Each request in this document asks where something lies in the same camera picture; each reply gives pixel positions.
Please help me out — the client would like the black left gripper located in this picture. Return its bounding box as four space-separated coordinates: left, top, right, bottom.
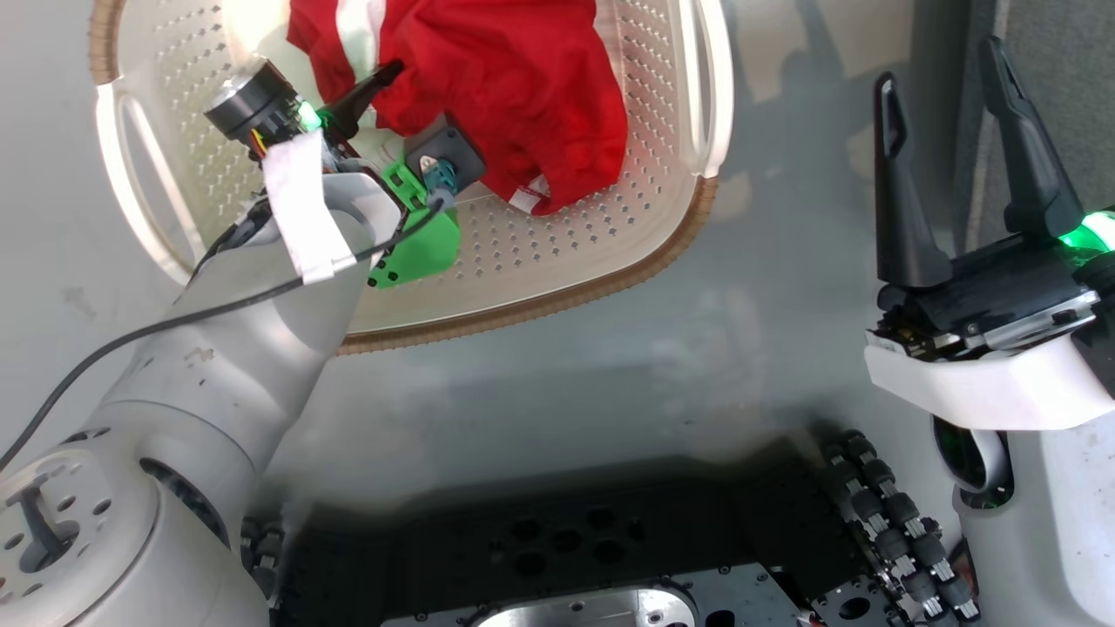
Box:
205 57 404 168

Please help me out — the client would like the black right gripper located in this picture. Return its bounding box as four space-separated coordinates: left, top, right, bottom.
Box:
867 34 1115 360

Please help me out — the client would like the red and white garment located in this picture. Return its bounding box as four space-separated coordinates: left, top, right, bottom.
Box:
286 0 631 218

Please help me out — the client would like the grey fabric sofa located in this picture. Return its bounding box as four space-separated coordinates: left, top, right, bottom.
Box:
906 0 1115 255

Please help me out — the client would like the white perforated laundry basket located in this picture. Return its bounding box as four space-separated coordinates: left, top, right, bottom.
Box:
87 0 735 357

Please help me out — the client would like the black roller mecanum wheel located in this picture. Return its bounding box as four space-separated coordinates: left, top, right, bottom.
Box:
238 516 287 603
817 428 983 624

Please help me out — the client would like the teal cable connector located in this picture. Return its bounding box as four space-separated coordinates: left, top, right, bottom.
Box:
422 157 459 210

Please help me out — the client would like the white strap band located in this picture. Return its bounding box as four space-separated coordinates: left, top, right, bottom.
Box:
261 131 358 287

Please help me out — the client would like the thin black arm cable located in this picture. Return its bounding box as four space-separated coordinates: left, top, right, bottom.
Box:
0 193 447 473

